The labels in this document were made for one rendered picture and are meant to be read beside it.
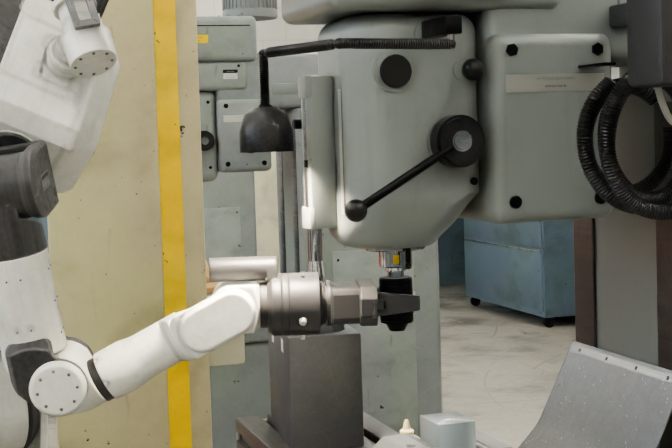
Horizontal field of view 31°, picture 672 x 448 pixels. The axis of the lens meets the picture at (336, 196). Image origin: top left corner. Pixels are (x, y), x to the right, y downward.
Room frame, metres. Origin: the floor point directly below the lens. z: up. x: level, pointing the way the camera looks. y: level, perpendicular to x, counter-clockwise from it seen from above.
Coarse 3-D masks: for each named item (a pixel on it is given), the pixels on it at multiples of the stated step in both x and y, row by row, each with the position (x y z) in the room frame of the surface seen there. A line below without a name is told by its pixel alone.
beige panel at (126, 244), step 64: (128, 0) 3.34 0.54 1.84; (192, 0) 3.40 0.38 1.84; (128, 64) 3.34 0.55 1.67; (192, 64) 3.39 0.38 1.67; (128, 128) 3.34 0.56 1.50; (192, 128) 3.39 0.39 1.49; (128, 192) 3.33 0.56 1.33; (192, 192) 3.39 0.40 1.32; (64, 256) 3.28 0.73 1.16; (128, 256) 3.33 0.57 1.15; (192, 256) 3.39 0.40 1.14; (64, 320) 3.28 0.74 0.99; (128, 320) 3.33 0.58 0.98; (192, 384) 3.38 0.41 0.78
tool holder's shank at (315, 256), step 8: (312, 232) 2.01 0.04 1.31; (320, 232) 2.02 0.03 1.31; (312, 240) 2.01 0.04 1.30; (320, 240) 2.02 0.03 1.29; (312, 248) 2.01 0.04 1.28; (320, 248) 2.02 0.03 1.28; (312, 256) 2.01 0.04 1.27; (320, 256) 2.02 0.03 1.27; (312, 264) 2.01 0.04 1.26; (320, 264) 2.02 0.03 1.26; (320, 272) 2.01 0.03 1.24; (320, 280) 2.02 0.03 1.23
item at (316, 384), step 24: (288, 336) 1.97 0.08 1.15; (312, 336) 1.96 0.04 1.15; (336, 336) 1.97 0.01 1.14; (360, 336) 1.98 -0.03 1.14; (288, 360) 1.96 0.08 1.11; (312, 360) 1.96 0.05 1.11; (336, 360) 1.97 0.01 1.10; (360, 360) 1.98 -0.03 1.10; (288, 384) 1.97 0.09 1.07; (312, 384) 1.96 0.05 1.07; (336, 384) 1.97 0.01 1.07; (360, 384) 1.98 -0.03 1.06; (288, 408) 1.97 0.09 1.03; (312, 408) 1.96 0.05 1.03; (336, 408) 1.97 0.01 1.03; (360, 408) 1.98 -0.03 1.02; (288, 432) 1.98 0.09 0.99; (312, 432) 1.96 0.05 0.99; (336, 432) 1.97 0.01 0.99; (360, 432) 1.98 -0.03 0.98
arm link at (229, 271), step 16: (256, 256) 1.72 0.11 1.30; (272, 256) 1.72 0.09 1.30; (224, 272) 1.70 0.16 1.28; (240, 272) 1.71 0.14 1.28; (256, 272) 1.71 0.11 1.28; (272, 272) 1.71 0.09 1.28; (224, 288) 1.69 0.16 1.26; (240, 288) 1.69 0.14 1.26; (256, 288) 1.70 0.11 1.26; (272, 288) 1.69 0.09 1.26; (288, 288) 1.69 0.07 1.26; (256, 304) 1.69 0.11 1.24; (272, 304) 1.68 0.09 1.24; (288, 304) 1.68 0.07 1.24; (256, 320) 1.69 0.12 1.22; (272, 320) 1.69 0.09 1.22; (288, 320) 1.69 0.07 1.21
